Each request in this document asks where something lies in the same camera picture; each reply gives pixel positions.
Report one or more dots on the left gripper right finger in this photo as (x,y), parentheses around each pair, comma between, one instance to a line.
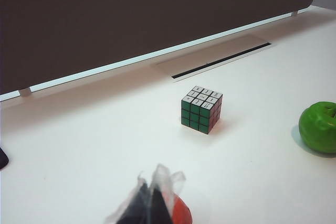
(161,205)

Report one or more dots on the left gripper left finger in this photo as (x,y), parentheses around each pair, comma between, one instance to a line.
(134,208)

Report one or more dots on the green apple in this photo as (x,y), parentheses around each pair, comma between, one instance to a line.
(319,129)

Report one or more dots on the orange round fruit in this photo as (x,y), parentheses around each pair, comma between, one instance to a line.
(182,212)

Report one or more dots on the Rubik's cube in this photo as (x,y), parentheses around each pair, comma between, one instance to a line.
(199,113)

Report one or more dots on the black flat device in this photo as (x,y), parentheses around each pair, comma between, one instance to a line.
(3,158)

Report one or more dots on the large brown desk partition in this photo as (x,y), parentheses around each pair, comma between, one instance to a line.
(131,16)

